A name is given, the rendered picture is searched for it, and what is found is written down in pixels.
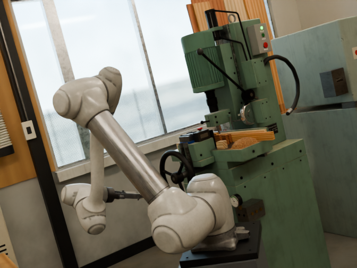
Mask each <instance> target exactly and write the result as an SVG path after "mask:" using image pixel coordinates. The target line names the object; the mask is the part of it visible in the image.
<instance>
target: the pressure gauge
mask: <svg viewBox="0 0 357 268"><path fill-rule="evenodd" d="M230 200H231V204H232V206H233V207H235V208H237V207H239V209H240V210H241V209H242V208H241V207H242V203H243V200H242V197H241V196H240V195H239V194H234V195H231V196H230ZM234 201H235V202H234Z"/></svg>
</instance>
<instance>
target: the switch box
mask: <svg viewBox="0 0 357 268"><path fill-rule="evenodd" d="M261 26H262V27H263V29H262V30H264V32H260V31H261V29H260V27H261ZM246 29H247V32H248V36H249V41H250V46H251V50H252V55H253V56H254V55H258V54H263V53H267V52H271V51H272V48H271V44H270V39H269V34H268V30H267V25H266V23H260V24H254V25H252V26H249V27H247V28H246ZM262 33H264V34H265V36H264V37H262V36H261V34H262ZM262 38H266V39H264V40H262ZM265 42H267V44H268V47H267V48H268V49H267V50H264V49H265V47H264V43H265Z"/></svg>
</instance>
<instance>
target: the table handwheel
mask: <svg viewBox="0 0 357 268"><path fill-rule="evenodd" d="M169 156H175V157H177V158H178V159H179V160H180V161H181V165H180V168H179V170H178V171H177V172H174V173H170V172H168V171H166V170H165V162H166V159H167V158H168V157H169ZM183 166H185V167H186V169H187V171H183V172H182V169H183ZM159 170H160V175H161V176H162V177H163V178H164V180H165V181H166V182H167V183H168V181H167V178H166V174H168V175H170V176H171V180H172V182H173V183H174V184H178V185H179V187H180V189H181V190H183V191H184V188H183V186H182V182H183V181H184V178H187V177H188V176H190V180H192V178H193V177H195V174H196V173H199V172H201V171H204V170H205V166H203V167H194V170H195V173H194V171H193V168H192V166H191V165H190V163H189V161H188V160H187V159H186V158H185V157H184V156H183V155H182V154H181V153H179V152H177V151H175V150H168V151H166V152H165V153H164V154H163V155H162V157H161V159H160V164H159ZM184 192H185V191H184Z"/></svg>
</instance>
